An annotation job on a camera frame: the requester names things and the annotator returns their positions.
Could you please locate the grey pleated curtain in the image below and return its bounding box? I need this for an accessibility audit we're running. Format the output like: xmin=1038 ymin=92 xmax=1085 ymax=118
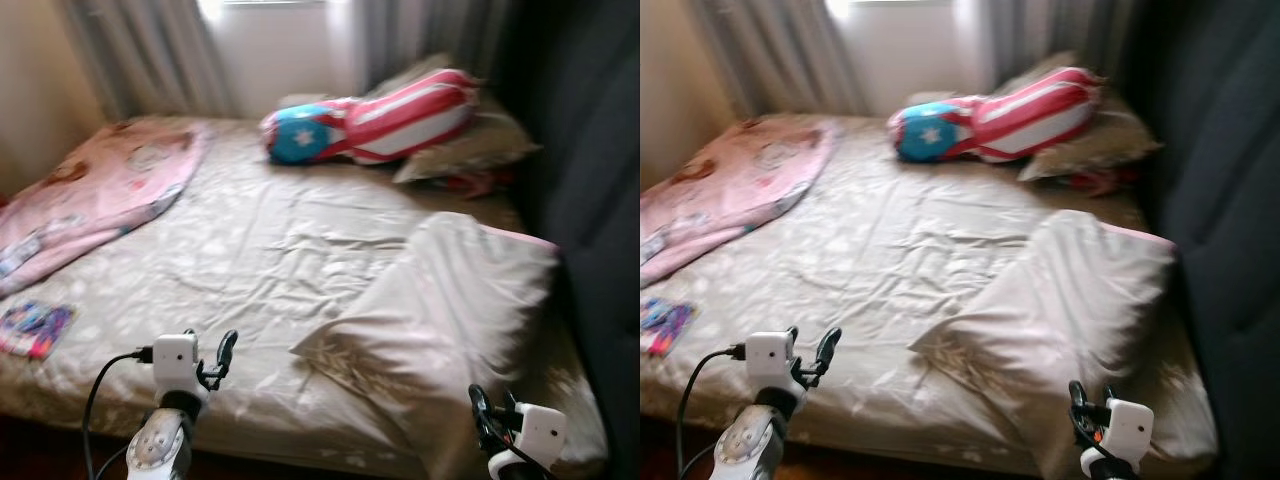
xmin=690 ymin=0 xmax=862 ymax=116
xmin=60 ymin=0 xmax=237 ymax=121

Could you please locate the bed with beige floral sheet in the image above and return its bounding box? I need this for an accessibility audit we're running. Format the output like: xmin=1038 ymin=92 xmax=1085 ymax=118
xmin=640 ymin=112 xmax=1221 ymax=480
xmin=0 ymin=115 xmax=611 ymax=480

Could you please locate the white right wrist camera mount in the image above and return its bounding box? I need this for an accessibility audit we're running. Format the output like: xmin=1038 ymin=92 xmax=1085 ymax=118
xmin=1100 ymin=398 xmax=1155 ymax=464
xmin=515 ymin=403 xmax=569 ymax=467

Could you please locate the large beige floral pillow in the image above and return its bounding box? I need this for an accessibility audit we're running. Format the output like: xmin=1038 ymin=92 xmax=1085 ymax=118
xmin=290 ymin=210 xmax=562 ymax=480
xmin=908 ymin=208 xmax=1180 ymax=480

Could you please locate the pink blue comic book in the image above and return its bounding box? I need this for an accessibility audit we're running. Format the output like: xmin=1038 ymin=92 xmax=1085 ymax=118
xmin=640 ymin=297 xmax=700 ymax=358
xmin=0 ymin=300 xmax=77 ymax=361

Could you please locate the pale pinkish side curtain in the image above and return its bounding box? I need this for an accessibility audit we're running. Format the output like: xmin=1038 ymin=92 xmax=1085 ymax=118
xmin=355 ymin=0 xmax=521 ymax=101
xmin=985 ymin=0 xmax=1142 ymax=97

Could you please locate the pink cartoon print blanket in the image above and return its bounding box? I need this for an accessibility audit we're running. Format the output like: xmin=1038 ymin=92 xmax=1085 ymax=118
xmin=0 ymin=120 xmax=212 ymax=297
xmin=640 ymin=120 xmax=840 ymax=287

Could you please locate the dark grey upholstered panel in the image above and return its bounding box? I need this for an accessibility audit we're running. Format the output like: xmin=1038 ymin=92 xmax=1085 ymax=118
xmin=498 ymin=0 xmax=641 ymax=480
xmin=1118 ymin=0 xmax=1280 ymax=480

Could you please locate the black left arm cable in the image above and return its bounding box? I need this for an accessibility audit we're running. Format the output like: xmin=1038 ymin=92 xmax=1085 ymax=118
xmin=677 ymin=345 xmax=749 ymax=480
xmin=82 ymin=348 xmax=156 ymax=480

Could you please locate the pink red crumpled cloth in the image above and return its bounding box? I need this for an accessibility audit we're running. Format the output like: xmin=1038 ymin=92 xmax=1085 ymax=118
xmin=1058 ymin=165 xmax=1141 ymax=197
xmin=432 ymin=168 xmax=521 ymax=199

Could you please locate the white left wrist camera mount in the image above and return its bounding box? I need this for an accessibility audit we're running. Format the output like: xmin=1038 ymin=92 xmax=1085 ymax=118
xmin=745 ymin=330 xmax=797 ymax=390
xmin=152 ymin=333 xmax=201 ymax=393

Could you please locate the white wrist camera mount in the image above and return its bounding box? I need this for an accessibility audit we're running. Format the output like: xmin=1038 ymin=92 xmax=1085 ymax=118
xmin=745 ymin=330 xmax=797 ymax=390
xmin=515 ymin=403 xmax=569 ymax=467
xmin=152 ymin=333 xmax=201 ymax=393
xmin=1100 ymin=398 xmax=1155 ymax=464

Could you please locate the blue red star shield pillow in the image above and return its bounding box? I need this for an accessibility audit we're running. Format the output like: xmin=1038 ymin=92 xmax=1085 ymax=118
xmin=887 ymin=67 xmax=1102 ymax=165
xmin=260 ymin=68 xmax=480 ymax=167

